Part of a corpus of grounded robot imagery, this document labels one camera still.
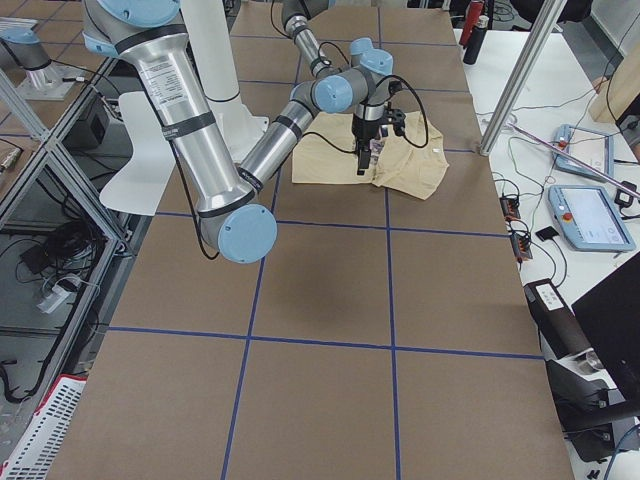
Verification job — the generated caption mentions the black monitor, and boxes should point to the black monitor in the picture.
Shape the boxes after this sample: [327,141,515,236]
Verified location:
[572,255,640,400]

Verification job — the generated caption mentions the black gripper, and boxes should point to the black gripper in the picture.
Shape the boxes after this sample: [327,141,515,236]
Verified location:
[351,103,406,176]

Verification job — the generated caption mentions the near blue teach pendant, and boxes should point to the near blue teach pendant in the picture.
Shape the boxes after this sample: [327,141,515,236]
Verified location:
[547,185,636,252]

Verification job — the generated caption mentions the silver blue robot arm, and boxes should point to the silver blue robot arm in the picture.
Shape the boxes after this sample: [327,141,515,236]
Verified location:
[82,1,405,264]
[281,0,342,79]

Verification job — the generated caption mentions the white perforated basket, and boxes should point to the white perforated basket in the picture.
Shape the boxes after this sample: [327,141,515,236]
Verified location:
[1,374,87,480]

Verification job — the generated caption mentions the red water bottle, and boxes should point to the red water bottle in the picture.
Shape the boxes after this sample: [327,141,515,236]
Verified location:
[459,0,484,47]

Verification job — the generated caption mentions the far blue teach pendant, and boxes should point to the far blue teach pendant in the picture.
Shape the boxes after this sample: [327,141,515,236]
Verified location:
[555,124,614,176]

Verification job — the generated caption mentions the pale yellow printed t-shirt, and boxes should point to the pale yellow printed t-shirt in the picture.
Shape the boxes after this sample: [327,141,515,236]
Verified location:
[292,111,449,200]

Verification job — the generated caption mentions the black water bottle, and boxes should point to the black water bottle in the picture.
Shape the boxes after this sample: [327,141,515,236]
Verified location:
[463,15,489,65]

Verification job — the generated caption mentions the white plastic chair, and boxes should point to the white plastic chair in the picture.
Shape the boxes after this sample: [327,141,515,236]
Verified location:
[99,91,175,216]

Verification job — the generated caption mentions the blue teach pendant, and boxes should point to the blue teach pendant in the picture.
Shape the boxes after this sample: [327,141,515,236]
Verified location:
[555,124,614,176]
[547,185,636,252]

